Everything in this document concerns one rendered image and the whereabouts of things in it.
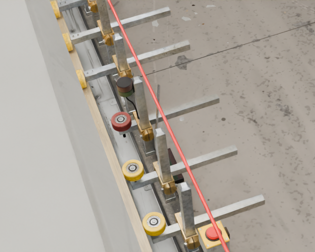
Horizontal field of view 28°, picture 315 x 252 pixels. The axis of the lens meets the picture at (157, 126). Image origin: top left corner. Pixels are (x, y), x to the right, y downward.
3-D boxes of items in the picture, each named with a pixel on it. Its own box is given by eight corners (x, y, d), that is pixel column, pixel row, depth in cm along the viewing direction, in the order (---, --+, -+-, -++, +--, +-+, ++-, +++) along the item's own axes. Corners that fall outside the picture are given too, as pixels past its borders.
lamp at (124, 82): (137, 113, 248) (129, 74, 232) (141, 123, 245) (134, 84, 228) (123, 117, 247) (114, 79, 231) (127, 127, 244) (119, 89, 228)
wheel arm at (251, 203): (261, 199, 233) (261, 192, 230) (265, 206, 231) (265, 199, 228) (150, 237, 227) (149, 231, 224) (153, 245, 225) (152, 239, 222)
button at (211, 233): (217, 227, 177) (217, 223, 176) (223, 238, 175) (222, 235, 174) (204, 231, 177) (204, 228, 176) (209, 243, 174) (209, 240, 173)
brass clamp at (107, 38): (110, 25, 285) (108, 16, 281) (118, 43, 276) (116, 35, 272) (97, 29, 284) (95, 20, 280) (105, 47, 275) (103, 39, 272)
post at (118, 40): (135, 111, 283) (120, 31, 247) (137, 117, 281) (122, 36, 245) (128, 114, 283) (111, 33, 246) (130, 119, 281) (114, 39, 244)
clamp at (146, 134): (145, 116, 260) (143, 108, 257) (155, 139, 252) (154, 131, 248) (132, 120, 260) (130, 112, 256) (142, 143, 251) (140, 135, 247)
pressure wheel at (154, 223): (151, 225, 229) (147, 208, 220) (171, 231, 226) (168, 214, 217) (142, 243, 224) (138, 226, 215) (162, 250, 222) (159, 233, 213)
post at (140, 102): (153, 153, 268) (139, 73, 232) (155, 159, 266) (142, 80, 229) (145, 156, 268) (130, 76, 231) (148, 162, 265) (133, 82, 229)
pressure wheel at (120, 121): (131, 126, 261) (127, 108, 252) (136, 140, 256) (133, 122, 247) (112, 132, 260) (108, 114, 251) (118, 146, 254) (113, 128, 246)
